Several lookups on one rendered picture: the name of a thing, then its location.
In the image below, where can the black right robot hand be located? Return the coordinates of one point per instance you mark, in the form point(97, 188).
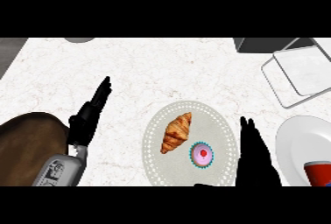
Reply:
point(255, 163)

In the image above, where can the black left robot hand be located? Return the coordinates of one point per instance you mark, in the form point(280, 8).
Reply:
point(88, 116)

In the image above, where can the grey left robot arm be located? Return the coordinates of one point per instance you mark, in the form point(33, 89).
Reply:
point(58, 172)

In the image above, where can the pink cupcake teal wrapper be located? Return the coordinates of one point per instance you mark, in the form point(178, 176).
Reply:
point(202, 155)

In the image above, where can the round grey lace placemat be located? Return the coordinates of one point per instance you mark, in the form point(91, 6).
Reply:
point(190, 143)

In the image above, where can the white round plate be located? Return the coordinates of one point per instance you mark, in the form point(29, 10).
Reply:
point(299, 148)

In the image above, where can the red can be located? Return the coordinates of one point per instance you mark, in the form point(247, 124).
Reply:
point(318, 173)

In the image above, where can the brown wooden bowl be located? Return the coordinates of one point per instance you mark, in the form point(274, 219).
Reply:
point(30, 148)

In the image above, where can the golden brown croissant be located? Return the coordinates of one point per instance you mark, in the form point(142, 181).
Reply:
point(176, 132)

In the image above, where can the grey round object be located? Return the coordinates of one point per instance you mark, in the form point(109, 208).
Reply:
point(79, 40)

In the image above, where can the dark grey appliance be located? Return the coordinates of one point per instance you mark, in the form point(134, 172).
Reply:
point(8, 52)

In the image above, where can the dark grey box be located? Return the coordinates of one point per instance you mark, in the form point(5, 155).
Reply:
point(267, 45)

